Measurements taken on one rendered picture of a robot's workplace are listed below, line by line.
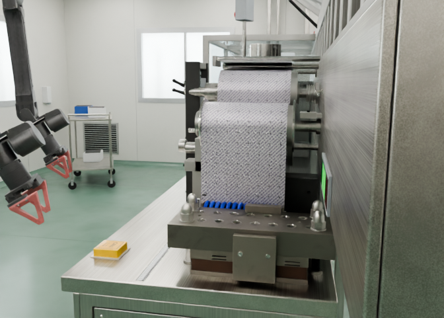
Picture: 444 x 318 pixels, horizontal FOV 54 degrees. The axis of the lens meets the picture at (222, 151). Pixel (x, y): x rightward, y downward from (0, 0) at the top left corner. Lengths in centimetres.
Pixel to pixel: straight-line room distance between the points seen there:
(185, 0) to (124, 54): 129
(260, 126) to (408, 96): 86
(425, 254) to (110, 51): 715
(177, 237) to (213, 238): 9
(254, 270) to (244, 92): 61
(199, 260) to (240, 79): 62
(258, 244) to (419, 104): 73
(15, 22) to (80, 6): 609
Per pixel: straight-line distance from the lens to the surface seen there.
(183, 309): 109
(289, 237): 104
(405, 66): 35
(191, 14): 703
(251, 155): 120
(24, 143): 111
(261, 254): 104
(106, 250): 124
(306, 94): 146
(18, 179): 113
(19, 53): 162
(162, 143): 716
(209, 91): 149
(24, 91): 161
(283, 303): 104
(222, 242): 107
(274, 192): 122
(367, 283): 38
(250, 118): 119
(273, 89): 142
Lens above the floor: 137
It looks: 9 degrees down
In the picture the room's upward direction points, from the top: straight up
